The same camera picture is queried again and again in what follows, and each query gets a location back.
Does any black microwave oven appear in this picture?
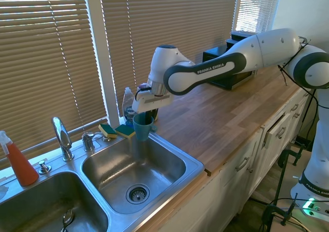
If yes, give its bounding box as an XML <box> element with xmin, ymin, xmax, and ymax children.
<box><xmin>202</xmin><ymin>46</ymin><xmax>259</xmax><ymax>91</ymax></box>

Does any black C clamp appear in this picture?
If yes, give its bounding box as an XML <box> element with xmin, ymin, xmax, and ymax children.
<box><xmin>261</xmin><ymin>192</ymin><xmax>299</xmax><ymax>227</ymax></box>
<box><xmin>277</xmin><ymin>144</ymin><xmax>306</xmax><ymax>169</ymax></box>

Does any wide tan window blind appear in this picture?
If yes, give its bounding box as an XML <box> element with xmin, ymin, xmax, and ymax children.
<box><xmin>0</xmin><ymin>0</ymin><xmax>109</xmax><ymax>170</ymax></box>
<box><xmin>99</xmin><ymin>0</ymin><xmax>240</xmax><ymax>110</ymax></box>

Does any narrow tan window blind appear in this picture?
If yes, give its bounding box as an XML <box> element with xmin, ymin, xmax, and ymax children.
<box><xmin>235</xmin><ymin>0</ymin><xmax>282</xmax><ymax>34</ymax></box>

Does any metal sink drain strainer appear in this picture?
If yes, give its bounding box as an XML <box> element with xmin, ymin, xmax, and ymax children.
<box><xmin>125</xmin><ymin>183</ymin><xmax>150</xmax><ymax>205</ymax></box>

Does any orange spray bottle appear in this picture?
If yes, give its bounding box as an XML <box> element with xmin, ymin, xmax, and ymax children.
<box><xmin>0</xmin><ymin>130</ymin><xmax>40</xmax><ymax>187</ymax></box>

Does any stainless steel double sink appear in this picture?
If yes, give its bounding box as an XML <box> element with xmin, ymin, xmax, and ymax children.
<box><xmin>0</xmin><ymin>128</ymin><xmax>206</xmax><ymax>232</ymax></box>

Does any white kitchen cabinet unit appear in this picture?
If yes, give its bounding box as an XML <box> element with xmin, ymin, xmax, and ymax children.
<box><xmin>154</xmin><ymin>86</ymin><xmax>318</xmax><ymax>232</ymax></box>

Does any metal spoon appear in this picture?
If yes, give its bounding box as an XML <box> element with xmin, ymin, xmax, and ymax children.
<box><xmin>60</xmin><ymin>208</ymin><xmax>76</xmax><ymax>232</ymax></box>

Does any white window frame post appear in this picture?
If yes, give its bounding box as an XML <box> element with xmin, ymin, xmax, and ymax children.
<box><xmin>85</xmin><ymin>0</ymin><xmax>121</xmax><ymax>127</ymax></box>

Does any white wipes canister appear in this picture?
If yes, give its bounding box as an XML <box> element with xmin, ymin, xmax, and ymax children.
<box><xmin>137</xmin><ymin>82</ymin><xmax>159</xmax><ymax>122</ymax></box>

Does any yellow green sponge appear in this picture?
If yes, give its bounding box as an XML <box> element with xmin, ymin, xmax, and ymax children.
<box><xmin>98</xmin><ymin>123</ymin><xmax>118</xmax><ymax>139</ymax></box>
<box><xmin>115</xmin><ymin>124</ymin><xmax>137</xmax><ymax>140</ymax></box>

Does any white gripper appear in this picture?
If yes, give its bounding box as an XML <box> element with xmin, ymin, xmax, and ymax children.
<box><xmin>131</xmin><ymin>88</ymin><xmax>173</xmax><ymax>126</ymax></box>

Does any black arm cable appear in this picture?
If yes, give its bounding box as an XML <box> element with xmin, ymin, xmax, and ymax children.
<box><xmin>277</xmin><ymin>36</ymin><xmax>321</xmax><ymax>114</ymax></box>

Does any clear Dawn dish soap bottle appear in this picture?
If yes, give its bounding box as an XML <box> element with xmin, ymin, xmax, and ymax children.
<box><xmin>121</xmin><ymin>87</ymin><xmax>136</xmax><ymax>127</ymax></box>

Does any teal plastic cup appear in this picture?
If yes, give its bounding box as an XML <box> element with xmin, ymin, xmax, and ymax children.
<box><xmin>132</xmin><ymin>113</ymin><xmax>158</xmax><ymax>142</ymax></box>

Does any chrome kitchen faucet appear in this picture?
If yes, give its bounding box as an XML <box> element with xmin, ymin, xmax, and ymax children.
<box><xmin>51</xmin><ymin>116</ymin><xmax>75</xmax><ymax>162</ymax></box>

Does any small chrome sink knob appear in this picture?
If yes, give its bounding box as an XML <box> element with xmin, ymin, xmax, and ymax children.
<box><xmin>38</xmin><ymin>160</ymin><xmax>52</xmax><ymax>174</ymax></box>

